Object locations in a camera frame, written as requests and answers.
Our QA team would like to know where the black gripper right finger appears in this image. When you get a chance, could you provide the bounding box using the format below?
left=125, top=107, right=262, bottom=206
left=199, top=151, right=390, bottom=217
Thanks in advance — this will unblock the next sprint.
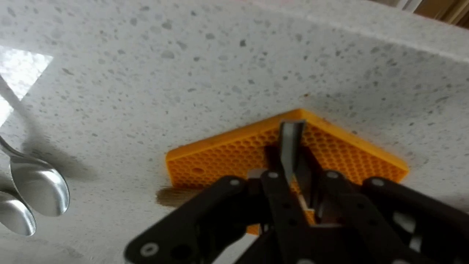
left=297, top=145, right=469, bottom=264

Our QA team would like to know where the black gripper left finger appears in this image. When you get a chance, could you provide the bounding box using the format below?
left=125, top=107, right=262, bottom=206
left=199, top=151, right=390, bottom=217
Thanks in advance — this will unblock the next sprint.
left=123, top=170, right=295, bottom=264

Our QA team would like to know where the orange lunch box lid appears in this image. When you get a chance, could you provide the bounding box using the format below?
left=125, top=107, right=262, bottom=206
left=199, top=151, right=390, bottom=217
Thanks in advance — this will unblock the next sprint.
left=166, top=109, right=409, bottom=189

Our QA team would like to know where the silver spoon on counter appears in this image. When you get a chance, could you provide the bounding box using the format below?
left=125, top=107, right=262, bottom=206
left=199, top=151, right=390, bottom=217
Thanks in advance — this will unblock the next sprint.
left=0, top=138, right=70, bottom=217
left=0, top=192, right=37, bottom=236

